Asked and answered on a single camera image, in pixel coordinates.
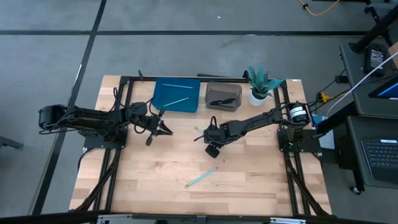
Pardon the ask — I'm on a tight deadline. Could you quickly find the blue felt bin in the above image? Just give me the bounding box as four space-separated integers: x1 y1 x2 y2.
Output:
151 77 201 113

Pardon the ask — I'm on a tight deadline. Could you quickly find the grey felt bin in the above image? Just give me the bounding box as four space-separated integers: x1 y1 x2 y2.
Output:
204 81 243 113

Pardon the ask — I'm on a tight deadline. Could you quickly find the grey chair leg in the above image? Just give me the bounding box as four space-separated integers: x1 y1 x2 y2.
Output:
0 136 24 150

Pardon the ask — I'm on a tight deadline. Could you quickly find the black desk leg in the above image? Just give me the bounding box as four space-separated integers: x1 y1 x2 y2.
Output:
351 6 398 54

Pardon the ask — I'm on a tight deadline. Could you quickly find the white plant pot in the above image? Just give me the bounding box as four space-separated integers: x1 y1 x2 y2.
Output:
248 89 269 107

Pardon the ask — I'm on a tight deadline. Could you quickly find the white cable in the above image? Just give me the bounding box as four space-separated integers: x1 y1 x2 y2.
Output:
325 51 398 118

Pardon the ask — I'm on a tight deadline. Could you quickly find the yellow cable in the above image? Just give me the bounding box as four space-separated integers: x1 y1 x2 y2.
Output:
298 0 341 16

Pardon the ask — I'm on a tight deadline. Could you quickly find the black desk crossbar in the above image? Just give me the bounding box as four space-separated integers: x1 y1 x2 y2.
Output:
313 101 358 139

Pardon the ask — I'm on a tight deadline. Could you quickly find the black aluminium table frame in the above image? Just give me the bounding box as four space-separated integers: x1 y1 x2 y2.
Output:
70 70 332 218

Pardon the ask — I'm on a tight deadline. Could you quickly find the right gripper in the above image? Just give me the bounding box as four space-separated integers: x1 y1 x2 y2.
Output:
193 122 231 159

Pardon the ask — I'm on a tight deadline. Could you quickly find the white and blue box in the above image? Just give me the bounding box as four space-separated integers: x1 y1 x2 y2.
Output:
312 113 336 150

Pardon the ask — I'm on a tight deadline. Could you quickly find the grey side desk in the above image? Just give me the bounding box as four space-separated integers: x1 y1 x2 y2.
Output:
338 37 398 119
345 115 398 190

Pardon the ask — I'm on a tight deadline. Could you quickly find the tablet with blue screen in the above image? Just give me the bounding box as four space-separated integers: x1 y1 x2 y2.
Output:
368 76 398 100

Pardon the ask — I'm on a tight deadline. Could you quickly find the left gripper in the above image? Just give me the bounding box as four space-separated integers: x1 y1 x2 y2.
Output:
144 108 174 147

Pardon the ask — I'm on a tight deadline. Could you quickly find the light blue pencil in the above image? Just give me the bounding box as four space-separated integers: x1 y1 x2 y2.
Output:
162 96 190 108

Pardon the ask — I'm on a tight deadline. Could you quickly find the green snake plant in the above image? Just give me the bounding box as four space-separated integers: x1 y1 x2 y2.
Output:
248 64 284 100

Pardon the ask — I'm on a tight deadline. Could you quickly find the black power brick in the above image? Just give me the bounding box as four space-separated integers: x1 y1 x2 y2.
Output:
363 43 388 78

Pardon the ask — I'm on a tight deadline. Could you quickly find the dark laptop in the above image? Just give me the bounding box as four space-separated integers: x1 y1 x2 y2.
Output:
360 138 398 184

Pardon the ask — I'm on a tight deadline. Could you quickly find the yellow plug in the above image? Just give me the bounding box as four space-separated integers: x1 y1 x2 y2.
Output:
316 91 334 104

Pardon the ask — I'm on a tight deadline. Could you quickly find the silver aluminium bar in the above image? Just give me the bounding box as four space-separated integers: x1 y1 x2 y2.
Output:
96 213 307 224

